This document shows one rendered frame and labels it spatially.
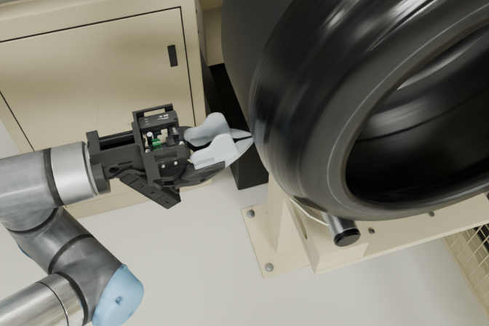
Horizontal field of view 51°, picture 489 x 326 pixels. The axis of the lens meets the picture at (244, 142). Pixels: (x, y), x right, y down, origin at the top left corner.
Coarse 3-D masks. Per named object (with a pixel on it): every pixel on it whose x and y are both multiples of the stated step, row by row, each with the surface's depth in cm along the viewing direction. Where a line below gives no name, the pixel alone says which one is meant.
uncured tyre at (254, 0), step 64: (256, 0) 57; (320, 0) 48; (384, 0) 45; (448, 0) 44; (256, 64) 57; (320, 64) 49; (384, 64) 48; (448, 64) 94; (256, 128) 61; (320, 128) 54; (384, 128) 94; (448, 128) 91; (320, 192) 65; (384, 192) 85; (448, 192) 78
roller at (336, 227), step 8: (328, 216) 83; (328, 224) 83; (336, 224) 82; (344, 224) 81; (352, 224) 81; (336, 232) 81; (344, 232) 81; (352, 232) 80; (336, 240) 81; (344, 240) 81; (352, 240) 82
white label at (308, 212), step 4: (292, 200) 71; (296, 204) 70; (300, 204) 71; (300, 208) 70; (304, 208) 71; (308, 208) 74; (304, 212) 69; (308, 212) 70; (312, 212) 73; (312, 216) 69; (316, 216) 72; (320, 220) 71; (324, 220) 74; (324, 224) 72
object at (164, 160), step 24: (144, 120) 64; (168, 120) 64; (96, 144) 62; (120, 144) 63; (144, 144) 62; (168, 144) 62; (96, 168) 62; (120, 168) 65; (144, 168) 66; (168, 168) 66
